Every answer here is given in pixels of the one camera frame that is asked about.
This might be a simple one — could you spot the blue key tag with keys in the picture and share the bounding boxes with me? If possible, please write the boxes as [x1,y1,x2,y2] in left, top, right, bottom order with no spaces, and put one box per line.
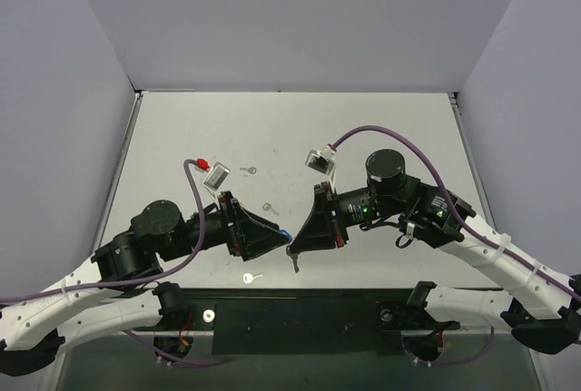
[280,230,300,274]

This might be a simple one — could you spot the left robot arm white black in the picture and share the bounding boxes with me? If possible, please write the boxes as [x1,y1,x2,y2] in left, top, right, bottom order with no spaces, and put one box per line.
[1,191,291,376]

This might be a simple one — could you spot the silver key centre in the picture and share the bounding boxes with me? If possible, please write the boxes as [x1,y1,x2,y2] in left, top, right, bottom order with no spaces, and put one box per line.
[262,202,279,215]

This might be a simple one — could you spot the silver key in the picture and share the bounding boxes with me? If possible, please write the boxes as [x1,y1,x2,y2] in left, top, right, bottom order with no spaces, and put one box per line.
[240,166,257,175]
[262,202,279,215]

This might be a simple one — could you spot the white head key front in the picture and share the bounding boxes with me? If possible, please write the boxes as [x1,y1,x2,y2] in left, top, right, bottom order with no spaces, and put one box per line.
[242,272,263,284]

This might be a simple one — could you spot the silver key far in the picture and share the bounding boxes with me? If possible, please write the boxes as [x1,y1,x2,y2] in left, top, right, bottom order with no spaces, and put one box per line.
[240,166,257,175]

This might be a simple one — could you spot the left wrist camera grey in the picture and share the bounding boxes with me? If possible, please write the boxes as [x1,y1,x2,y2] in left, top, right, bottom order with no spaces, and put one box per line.
[203,161,231,191]

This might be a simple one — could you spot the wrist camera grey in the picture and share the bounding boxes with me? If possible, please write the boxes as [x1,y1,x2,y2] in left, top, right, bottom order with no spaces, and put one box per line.
[305,146,336,190]
[203,161,231,191]

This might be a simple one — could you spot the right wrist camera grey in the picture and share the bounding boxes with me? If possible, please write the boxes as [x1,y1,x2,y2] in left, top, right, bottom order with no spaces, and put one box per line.
[305,146,336,190]

